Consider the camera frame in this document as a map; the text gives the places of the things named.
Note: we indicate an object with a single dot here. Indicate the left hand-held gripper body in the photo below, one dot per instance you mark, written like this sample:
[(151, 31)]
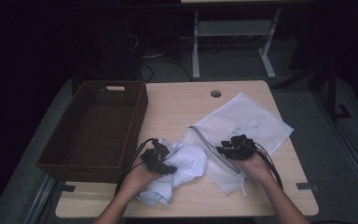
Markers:
[(154, 157)]

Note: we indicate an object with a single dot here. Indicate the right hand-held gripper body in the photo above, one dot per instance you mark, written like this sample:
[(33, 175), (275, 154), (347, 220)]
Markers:
[(240, 149)]

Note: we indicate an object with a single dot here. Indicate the white cloth garment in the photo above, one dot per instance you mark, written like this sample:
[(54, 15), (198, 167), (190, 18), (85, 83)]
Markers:
[(183, 165)]

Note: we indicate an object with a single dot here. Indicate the white mesh laundry bag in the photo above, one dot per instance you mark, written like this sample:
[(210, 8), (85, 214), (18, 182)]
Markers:
[(245, 115)]

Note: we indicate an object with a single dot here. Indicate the person's right hand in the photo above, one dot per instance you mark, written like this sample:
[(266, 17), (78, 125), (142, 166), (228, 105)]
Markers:
[(254, 169)]

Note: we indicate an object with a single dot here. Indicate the person's left hand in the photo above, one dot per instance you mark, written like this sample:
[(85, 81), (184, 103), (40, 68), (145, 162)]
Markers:
[(138, 179)]

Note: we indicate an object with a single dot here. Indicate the brown wicker basket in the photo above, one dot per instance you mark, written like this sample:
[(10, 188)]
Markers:
[(96, 133)]

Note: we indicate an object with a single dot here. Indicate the grey tape strip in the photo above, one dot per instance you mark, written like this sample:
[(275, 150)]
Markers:
[(66, 188), (307, 186)]

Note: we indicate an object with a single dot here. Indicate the black metal stand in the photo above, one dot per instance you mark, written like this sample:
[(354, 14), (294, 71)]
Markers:
[(332, 93)]

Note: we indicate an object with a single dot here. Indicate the metal floor rail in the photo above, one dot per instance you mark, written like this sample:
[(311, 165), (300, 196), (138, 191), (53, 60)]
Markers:
[(351, 149), (38, 202)]

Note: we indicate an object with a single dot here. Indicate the white metal desk frame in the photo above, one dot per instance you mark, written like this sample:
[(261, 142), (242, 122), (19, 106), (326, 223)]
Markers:
[(233, 29)]

